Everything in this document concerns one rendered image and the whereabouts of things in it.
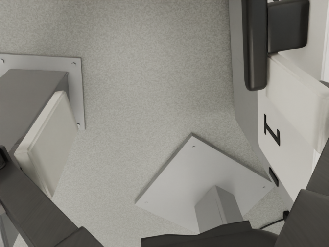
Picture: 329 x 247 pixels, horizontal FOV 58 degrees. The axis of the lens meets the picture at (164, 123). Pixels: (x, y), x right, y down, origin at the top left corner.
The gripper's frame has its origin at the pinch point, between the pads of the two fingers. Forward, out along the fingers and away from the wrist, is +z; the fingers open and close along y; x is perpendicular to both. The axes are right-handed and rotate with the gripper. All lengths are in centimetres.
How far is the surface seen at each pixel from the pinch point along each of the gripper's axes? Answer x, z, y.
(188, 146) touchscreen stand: -63, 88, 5
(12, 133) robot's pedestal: -22, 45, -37
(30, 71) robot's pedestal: -19, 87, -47
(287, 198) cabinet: -48, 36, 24
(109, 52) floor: -19, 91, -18
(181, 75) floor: -33, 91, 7
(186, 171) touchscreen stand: -76, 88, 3
